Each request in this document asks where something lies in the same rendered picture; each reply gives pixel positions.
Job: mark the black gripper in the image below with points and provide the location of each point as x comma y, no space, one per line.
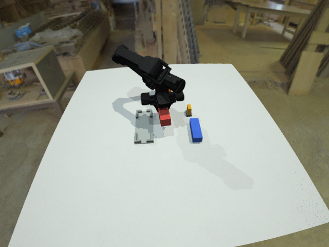
147,99

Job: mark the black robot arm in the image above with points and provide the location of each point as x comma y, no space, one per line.
152,73

